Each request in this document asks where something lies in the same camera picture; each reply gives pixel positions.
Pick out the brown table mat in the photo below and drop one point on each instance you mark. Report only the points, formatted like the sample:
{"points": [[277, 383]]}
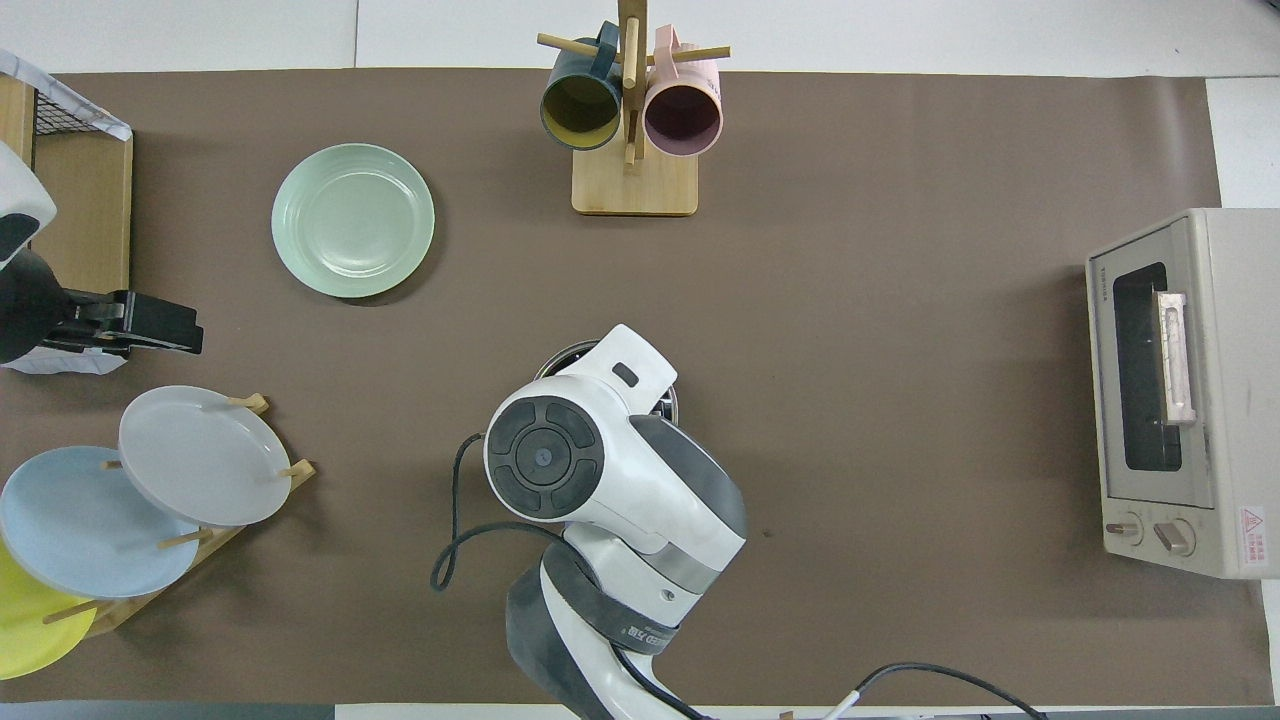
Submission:
{"points": [[900, 250]]}

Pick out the white patterned cloth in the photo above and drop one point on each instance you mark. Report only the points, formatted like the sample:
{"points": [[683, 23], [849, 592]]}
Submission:
{"points": [[70, 105]]}

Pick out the yellow plate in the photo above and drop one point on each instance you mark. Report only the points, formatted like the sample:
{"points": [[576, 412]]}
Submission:
{"points": [[25, 630]]}

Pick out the wooden plate rack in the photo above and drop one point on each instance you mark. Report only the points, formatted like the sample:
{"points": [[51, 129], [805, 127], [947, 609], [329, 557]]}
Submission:
{"points": [[215, 540]]}

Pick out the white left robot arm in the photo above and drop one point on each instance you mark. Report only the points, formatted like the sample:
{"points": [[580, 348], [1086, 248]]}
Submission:
{"points": [[20, 200]]}

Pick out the beige toaster oven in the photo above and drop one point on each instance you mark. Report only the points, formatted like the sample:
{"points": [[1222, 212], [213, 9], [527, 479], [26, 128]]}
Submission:
{"points": [[1225, 380]]}

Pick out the pink mug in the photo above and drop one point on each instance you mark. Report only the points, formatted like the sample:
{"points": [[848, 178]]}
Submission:
{"points": [[683, 115]]}

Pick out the light blue plate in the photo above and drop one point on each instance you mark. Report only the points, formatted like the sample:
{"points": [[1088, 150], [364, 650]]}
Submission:
{"points": [[80, 520]]}

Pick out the dark blue mug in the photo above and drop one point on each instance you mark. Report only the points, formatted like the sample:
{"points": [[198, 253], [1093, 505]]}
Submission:
{"points": [[580, 110]]}

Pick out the pale green plate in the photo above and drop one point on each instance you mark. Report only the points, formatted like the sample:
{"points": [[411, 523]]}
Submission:
{"points": [[352, 220]]}

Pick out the wooden mug tree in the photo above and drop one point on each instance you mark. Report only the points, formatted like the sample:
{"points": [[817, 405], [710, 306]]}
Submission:
{"points": [[635, 185]]}

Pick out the white cloth piece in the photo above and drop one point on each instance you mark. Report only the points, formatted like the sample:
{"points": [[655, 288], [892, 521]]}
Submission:
{"points": [[80, 364]]}

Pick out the grey plate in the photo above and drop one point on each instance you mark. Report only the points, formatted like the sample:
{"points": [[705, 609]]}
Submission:
{"points": [[200, 455]]}

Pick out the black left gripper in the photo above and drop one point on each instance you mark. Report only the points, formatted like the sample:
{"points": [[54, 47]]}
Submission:
{"points": [[85, 325]]}

